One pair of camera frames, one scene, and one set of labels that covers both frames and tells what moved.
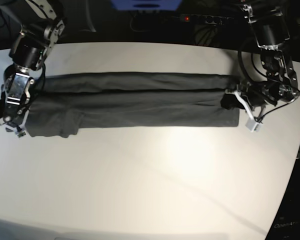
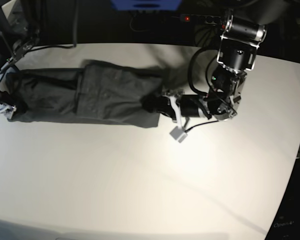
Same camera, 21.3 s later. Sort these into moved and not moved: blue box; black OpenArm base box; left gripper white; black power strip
Moved: left gripper white
Not moved: blue box; black OpenArm base box; black power strip
